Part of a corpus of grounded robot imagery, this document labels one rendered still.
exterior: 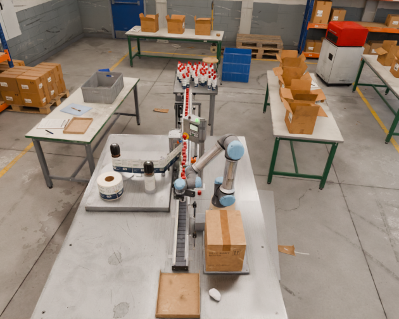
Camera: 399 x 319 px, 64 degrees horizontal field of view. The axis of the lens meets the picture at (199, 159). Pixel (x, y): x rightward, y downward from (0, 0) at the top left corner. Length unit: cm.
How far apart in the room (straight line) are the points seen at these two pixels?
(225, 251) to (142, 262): 59
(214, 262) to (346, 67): 618
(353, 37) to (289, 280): 544
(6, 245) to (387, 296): 375
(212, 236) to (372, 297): 192
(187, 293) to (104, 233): 80
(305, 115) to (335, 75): 391
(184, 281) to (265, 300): 52
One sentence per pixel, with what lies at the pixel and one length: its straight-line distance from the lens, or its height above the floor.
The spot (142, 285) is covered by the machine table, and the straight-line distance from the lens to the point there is 221.
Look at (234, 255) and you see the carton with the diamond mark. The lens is 211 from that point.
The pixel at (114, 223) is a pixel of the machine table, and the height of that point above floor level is 83.
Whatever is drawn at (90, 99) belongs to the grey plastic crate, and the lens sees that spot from 449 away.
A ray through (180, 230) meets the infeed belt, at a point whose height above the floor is 88.
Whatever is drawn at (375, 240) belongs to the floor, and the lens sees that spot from 405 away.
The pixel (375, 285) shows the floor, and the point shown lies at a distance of 365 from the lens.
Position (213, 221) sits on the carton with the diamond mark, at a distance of 215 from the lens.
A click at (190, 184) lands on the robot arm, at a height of 122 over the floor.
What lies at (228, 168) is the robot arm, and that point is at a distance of 225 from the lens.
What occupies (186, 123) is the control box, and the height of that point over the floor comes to 144.
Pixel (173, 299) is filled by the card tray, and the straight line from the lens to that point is 214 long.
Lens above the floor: 267
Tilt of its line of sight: 35 degrees down
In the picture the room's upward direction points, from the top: 2 degrees clockwise
